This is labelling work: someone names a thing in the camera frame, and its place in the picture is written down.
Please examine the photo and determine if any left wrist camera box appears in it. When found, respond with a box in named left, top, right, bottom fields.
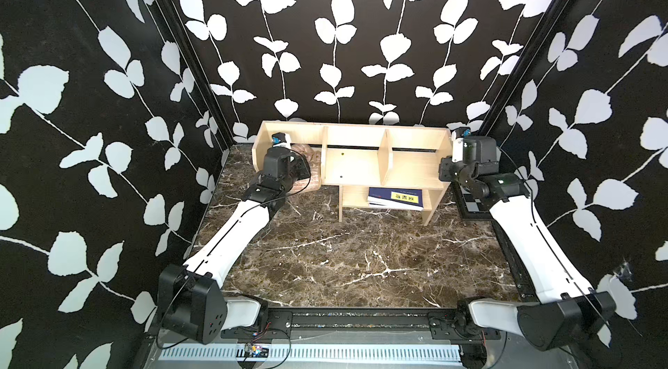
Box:
left=271, top=132, right=292, bottom=149

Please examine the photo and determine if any dark blue book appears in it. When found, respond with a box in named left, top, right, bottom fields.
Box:
left=367, top=187, right=424, bottom=211

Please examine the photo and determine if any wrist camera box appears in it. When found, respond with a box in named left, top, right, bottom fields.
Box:
left=451, top=126, right=471, bottom=163
left=271, top=132, right=292, bottom=149

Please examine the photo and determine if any small green circuit board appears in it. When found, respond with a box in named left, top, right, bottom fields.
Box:
left=241, top=345, right=270, bottom=361

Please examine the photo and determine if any black white chessboard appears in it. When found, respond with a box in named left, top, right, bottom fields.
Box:
left=450, top=183, right=493, bottom=221

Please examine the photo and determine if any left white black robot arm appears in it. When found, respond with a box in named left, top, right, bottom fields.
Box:
left=156, top=143, right=311, bottom=345

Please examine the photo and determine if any light wooden bookshelf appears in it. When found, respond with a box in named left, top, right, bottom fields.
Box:
left=252, top=121, right=452, bottom=226

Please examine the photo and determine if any white slotted cable duct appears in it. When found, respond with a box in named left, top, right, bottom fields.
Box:
left=158, top=344, right=463, bottom=367

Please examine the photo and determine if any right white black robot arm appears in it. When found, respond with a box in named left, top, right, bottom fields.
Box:
left=438, top=127, right=616, bottom=351

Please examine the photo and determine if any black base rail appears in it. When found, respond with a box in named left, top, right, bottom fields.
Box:
left=249, top=307, right=570, bottom=344

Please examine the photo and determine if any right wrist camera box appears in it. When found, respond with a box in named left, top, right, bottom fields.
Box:
left=451, top=126, right=471, bottom=163

